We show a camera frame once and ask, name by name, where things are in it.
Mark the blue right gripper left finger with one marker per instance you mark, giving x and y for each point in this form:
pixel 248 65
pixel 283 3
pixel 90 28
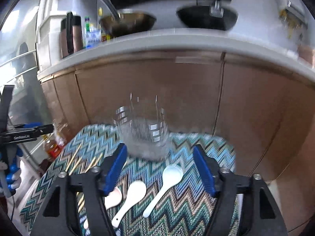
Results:
pixel 112 166

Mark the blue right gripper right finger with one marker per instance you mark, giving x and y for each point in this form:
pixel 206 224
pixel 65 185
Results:
pixel 204 170

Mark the white ceramic spoon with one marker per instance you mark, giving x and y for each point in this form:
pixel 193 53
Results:
pixel 171 176
pixel 113 199
pixel 136 192

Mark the bamboo chopstick two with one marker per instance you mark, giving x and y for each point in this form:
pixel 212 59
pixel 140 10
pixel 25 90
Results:
pixel 75 166

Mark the bamboo chopstick three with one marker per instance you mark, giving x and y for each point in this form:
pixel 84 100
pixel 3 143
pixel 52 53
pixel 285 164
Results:
pixel 94 162

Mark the clear plastic utensil holder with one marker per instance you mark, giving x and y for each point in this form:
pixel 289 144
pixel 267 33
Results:
pixel 143 128

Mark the left hand blue white glove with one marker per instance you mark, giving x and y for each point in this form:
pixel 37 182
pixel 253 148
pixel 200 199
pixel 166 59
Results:
pixel 10 169

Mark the cooking oil bottle on floor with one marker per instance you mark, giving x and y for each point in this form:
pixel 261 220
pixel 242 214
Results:
pixel 54 144

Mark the zigzag woven table mat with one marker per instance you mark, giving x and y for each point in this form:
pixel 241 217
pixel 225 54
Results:
pixel 184 210

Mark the white storage box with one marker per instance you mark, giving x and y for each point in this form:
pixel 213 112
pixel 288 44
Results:
pixel 48 43

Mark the blue white salt bag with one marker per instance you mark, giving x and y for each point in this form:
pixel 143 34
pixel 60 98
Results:
pixel 92 38

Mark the green sauce bottle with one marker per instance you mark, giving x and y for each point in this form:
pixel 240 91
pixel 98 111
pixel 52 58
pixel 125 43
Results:
pixel 87 29

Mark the black frying pan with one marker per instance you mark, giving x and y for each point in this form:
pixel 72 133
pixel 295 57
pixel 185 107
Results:
pixel 215 16

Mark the steel wok with handle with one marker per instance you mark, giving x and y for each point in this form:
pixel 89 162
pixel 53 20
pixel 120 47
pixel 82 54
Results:
pixel 125 22

